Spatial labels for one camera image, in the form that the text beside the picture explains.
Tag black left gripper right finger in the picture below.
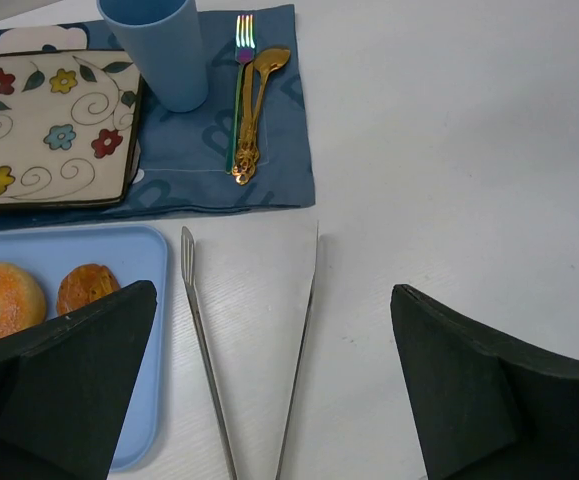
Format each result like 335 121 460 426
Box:
390 285 579 479

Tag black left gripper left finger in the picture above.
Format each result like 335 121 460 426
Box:
0 280 157 479

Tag brown oval pastry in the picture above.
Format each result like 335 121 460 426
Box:
56 264 120 316

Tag steel kitchen tongs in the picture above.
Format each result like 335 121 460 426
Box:
180 225 320 480

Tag light blue plastic tray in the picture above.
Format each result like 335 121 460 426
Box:
0 225 168 479

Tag floral square ceramic plate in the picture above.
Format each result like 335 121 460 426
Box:
0 50 143 210

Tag blue patterned cloth placemat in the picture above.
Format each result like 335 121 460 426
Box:
0 4 315 231

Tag gold ornate spoon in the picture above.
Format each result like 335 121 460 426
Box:
232 46 291 186

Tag blue plastic cup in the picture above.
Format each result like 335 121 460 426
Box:
97 0 208 113

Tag iridescent metal fork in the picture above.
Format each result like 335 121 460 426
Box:
225 13 256 174

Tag sugared ring donut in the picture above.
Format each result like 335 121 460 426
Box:
0 262 47 339

